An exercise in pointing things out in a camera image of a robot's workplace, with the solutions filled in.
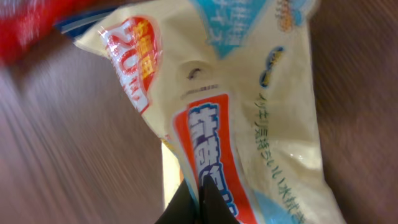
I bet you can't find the beige snack bag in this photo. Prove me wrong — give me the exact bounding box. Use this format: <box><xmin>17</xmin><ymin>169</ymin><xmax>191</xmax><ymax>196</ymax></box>
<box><xmin>57</xmin><ymin>0</ymin><xmax>344</xmax><ymax>223</ymax></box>

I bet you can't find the red candy bag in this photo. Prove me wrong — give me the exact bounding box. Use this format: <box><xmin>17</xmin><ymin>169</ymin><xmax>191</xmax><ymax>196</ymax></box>
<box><xmin>1</xmin><ymin>0</ymin><xmax>95</xmax><ymax>66</ymax></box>

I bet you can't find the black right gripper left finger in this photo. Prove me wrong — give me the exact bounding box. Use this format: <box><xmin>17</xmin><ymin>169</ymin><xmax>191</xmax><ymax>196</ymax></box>
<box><xmin>155</xmin><ymin>179</ymin><xmax>198</xmax><ymax>224</ymax></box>

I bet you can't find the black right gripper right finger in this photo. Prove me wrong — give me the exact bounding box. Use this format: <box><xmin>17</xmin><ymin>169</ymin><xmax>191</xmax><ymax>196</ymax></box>
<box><xmin>199</xmin><ymin>175</ymin><xmax>239</xmax><ymax>224</ymax></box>

